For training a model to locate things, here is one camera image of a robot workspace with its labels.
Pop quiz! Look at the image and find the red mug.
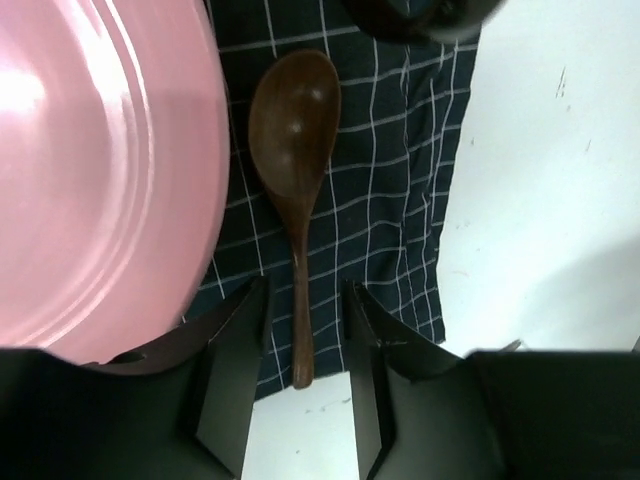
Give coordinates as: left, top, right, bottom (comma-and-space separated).
342, 0, 504, 45

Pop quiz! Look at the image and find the pink plastic plate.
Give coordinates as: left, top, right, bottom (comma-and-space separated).
1, 1, 230, 363

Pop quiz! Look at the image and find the brown wooden spoon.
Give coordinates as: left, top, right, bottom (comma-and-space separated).
248, 49, 341, 389

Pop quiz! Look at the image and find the dark checked cloth napkin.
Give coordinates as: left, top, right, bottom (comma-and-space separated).
187, 0, 478, 398

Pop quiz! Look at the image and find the silver table knife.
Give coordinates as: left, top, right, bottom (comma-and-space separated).
502, 339, 522, 352

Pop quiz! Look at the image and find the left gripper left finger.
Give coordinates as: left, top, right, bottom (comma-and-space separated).
1, 277, 270, 479

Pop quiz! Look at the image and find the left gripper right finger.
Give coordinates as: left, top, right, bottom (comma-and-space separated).
342, 282, 639, 479

